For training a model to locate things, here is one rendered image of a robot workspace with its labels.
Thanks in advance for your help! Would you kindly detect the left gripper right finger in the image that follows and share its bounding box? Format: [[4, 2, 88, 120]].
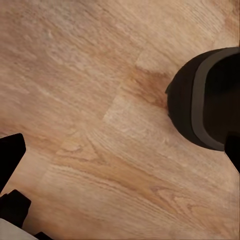
[[224, 133, 240, 173]]

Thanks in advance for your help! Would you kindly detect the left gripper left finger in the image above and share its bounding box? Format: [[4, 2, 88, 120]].
[[0, 133, 26, 193]]

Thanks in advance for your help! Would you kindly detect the cauldron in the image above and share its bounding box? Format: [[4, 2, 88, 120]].
[[165, 46, 240, 152]]

